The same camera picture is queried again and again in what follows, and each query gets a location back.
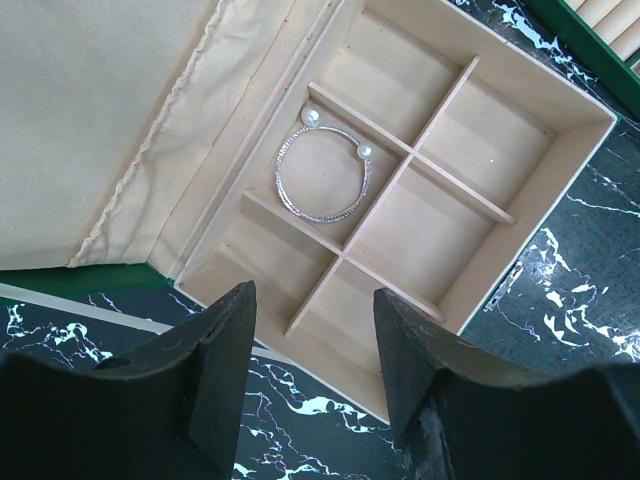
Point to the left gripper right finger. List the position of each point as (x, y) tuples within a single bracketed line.
[(449, 402)]

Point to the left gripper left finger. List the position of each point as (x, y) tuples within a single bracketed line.
[(175, 403)]

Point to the green jewelry box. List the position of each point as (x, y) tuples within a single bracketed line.
[(321, 149)]

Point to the green jewelry tray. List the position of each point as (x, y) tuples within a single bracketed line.
[(590, 49)]

